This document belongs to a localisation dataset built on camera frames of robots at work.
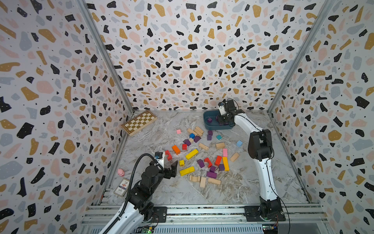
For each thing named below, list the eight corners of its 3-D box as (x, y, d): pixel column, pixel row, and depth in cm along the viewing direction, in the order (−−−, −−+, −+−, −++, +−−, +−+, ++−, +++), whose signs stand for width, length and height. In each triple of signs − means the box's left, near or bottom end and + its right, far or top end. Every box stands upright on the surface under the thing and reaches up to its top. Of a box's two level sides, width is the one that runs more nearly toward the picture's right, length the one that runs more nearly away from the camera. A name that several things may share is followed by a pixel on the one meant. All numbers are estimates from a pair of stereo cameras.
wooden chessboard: (129, 135, 108) (127, 132, 105) (122, 127, 113) (120, 124, 110) (157, 119, 119) (156, 116, 116) (150, 112, 124) (149, 109, 121)
